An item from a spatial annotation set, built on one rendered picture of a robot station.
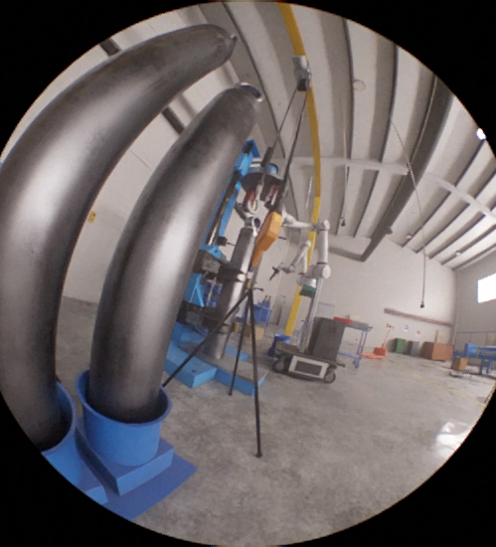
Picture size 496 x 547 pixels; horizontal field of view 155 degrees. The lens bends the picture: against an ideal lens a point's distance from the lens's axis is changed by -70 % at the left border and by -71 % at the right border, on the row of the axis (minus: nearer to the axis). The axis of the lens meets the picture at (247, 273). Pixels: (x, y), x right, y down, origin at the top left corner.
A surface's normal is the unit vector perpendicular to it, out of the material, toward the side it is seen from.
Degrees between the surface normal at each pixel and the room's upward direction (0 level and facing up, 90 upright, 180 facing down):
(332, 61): 173
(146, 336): 90
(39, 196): 90
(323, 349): 90
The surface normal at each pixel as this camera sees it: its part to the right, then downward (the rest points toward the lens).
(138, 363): 0.69, 0.08
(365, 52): -0.18, 0.96
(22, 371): 0.95, 0.26
